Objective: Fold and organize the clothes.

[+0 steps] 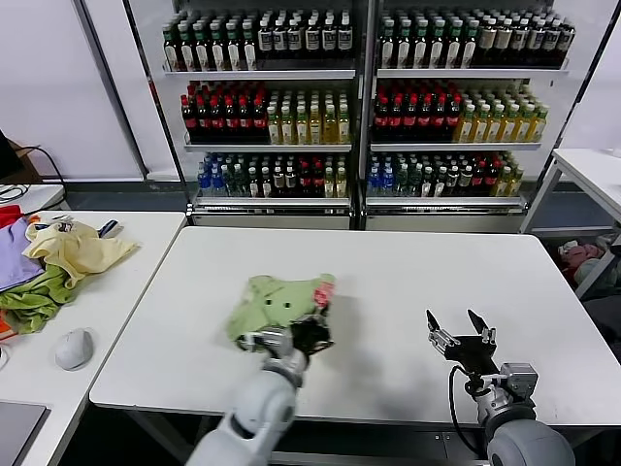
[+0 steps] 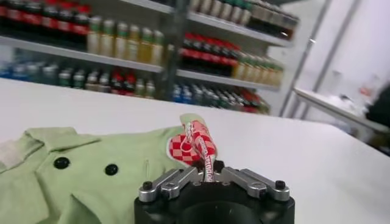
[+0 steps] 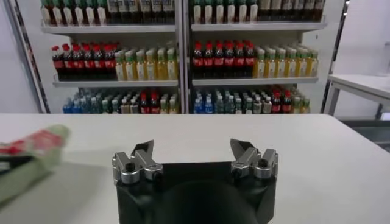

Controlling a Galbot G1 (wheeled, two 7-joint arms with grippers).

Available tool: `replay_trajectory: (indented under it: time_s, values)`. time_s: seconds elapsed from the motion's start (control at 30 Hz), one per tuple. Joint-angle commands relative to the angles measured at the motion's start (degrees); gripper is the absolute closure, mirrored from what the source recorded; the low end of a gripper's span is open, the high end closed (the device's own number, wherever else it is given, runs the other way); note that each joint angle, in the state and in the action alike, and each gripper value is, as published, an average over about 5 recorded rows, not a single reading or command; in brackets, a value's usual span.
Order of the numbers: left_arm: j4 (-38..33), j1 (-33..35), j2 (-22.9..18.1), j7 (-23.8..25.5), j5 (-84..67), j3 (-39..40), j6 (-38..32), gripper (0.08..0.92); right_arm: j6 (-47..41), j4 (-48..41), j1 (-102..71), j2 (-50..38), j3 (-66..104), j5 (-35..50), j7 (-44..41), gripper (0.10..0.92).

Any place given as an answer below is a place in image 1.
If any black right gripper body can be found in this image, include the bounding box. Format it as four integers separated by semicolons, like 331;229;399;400
443;335;501;378

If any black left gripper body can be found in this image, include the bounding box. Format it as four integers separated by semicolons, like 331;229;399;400
290;317;334;358

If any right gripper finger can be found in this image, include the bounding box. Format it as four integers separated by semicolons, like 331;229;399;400
425;309;461;349
467;309;497;347

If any light green polo shirt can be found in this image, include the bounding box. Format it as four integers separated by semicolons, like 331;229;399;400
225;273;339;349

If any pale grey crumpled garment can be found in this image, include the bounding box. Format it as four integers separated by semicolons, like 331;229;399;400
574;259;607;283

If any pink crumpled garment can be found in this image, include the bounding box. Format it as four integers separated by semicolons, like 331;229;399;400
565;244;605;267

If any white table with legs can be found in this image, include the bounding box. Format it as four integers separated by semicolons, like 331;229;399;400
518;148;621;302

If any pale yellow shirt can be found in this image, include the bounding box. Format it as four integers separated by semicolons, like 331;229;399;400
22;218;142;288

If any grey computer mouse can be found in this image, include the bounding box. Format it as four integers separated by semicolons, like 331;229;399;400
53;328;94;371

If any white drinks shelf unit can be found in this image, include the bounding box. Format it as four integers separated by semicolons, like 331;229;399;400
363;0;607;234
123;0;370;232

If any olive green crumpled garment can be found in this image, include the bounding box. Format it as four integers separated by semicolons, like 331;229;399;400
0;264;79;336

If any green-capped brown tea bottle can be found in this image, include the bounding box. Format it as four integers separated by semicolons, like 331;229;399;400
179;24;195;73
444;21;462;70
461;21;478;70
428;21;445;70
395;21;412;70
163;24;180;73
411;21;429;70
242;24;259;72
226;24;243;72
378;21;396;70
210;24;227;73
194;24;211;73

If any white-labelled dark drink bottle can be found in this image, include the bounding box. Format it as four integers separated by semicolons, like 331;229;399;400
273;15;289;63
288;15;305;63
305;15;321;63
320;15;338;63
257;15;274;63
337;15;353;63

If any tan-labelled dark drink bottle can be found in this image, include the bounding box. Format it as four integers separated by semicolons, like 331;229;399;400
558;19;576;67
543;19;561;67
510;19;528;67
495;19;512;67
527;19;544;67
478;19;496;67

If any purple garment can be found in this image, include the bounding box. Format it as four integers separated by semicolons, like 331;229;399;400
0;216;45;292

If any grey laptop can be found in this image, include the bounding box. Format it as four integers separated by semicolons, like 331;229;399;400
0;400;52;466

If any brown cardboard box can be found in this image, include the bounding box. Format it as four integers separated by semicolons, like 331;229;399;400
9;140;46;183

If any black box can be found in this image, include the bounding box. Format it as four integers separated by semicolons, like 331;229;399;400
0;129;21;181

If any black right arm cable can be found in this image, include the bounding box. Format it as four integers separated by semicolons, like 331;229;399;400
448;364;481;457

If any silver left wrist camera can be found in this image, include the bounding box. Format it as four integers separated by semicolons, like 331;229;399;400
236;331;273;355

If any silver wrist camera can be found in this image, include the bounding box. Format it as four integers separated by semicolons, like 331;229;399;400
236;331;273;355
499;361;539;404

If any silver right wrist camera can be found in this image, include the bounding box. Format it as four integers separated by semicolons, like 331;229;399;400
499;361;539;404

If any grey wall post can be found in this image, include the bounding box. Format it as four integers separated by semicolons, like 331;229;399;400
77;0;149;181

